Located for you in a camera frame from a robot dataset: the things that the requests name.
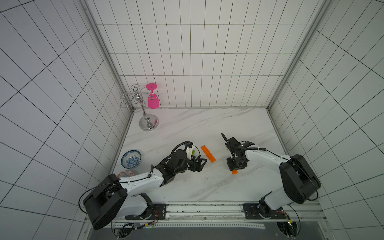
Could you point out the blue patterned bowl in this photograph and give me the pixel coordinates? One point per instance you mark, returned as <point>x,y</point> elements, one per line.
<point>131,159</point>

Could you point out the orange lego brick bottom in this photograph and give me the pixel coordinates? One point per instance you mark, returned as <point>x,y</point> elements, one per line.
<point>211,157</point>

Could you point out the red patterned plate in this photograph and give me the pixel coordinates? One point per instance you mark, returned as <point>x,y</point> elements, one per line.
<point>125,174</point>

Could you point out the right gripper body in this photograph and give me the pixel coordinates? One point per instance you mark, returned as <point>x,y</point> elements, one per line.
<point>237,153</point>

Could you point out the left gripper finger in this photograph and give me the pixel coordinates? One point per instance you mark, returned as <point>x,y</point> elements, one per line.
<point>201,161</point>
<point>199,168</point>

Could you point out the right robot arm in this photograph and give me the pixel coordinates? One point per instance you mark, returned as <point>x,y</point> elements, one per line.
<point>298,179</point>

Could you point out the chrome glass holder stand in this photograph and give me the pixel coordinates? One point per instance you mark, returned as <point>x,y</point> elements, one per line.
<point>148,122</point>

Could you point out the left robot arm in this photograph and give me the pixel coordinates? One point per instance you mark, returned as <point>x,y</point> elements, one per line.
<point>115,197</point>

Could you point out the pink plastic wine glass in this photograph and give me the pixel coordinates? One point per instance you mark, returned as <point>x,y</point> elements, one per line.
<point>153,99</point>

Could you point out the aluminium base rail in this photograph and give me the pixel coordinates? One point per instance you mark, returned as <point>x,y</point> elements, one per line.
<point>209,212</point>

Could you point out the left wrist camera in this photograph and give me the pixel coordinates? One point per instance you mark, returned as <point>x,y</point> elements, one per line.
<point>189,147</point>

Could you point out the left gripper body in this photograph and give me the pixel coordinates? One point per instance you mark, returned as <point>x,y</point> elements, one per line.
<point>188,165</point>

